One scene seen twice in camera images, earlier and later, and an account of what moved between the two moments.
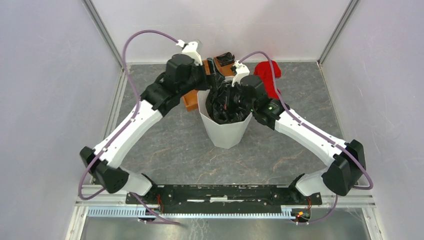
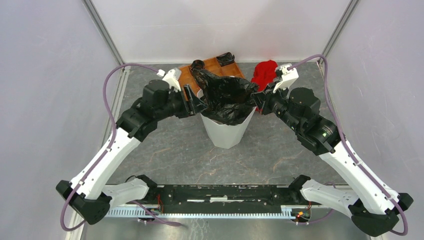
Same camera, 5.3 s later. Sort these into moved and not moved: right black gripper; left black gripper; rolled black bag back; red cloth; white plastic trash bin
Moved: left black gripper; right black gripper
Not moved: white plastic trash bin; rolled black bag back; red cloth
